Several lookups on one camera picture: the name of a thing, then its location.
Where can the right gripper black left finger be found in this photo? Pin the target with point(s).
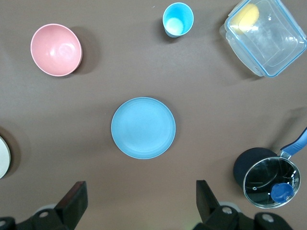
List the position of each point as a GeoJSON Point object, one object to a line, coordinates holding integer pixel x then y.
{"type": "Point", "coordinates": [72, 206]}

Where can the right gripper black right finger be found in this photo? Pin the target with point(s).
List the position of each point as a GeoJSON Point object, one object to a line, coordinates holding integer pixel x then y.
{"type": "Point", "coordinates": [208, 208]}

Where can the blue plate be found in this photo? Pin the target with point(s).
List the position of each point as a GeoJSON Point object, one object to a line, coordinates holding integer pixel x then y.
{"type": "Point", "coordinates": [143, 128]}

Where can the glass lid blue knob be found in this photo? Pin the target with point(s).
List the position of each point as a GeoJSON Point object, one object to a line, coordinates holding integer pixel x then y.
{"type": "Point", "coordinates": [263, 177]}

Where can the beige plate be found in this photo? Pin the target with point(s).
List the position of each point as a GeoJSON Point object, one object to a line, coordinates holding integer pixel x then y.
{"type": "Point", "coordinates": [3, 158]}

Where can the pink bowl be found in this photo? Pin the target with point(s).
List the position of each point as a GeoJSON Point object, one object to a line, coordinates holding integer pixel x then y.
{"type": "Point", "coordinates": [56, 50]}

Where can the clear container blue seal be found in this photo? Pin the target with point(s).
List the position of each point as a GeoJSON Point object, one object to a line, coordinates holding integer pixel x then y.
{"type": "Point", "coordinates": [271, 45]}

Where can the light blue cup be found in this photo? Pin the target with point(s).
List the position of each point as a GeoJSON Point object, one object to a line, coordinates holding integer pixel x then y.
{"type": "Point", "coordinates": [177, 19]}

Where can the yellow round sponge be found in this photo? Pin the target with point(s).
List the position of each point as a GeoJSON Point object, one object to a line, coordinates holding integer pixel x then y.
{"type": "Point", "coordinates": [247, 18]}

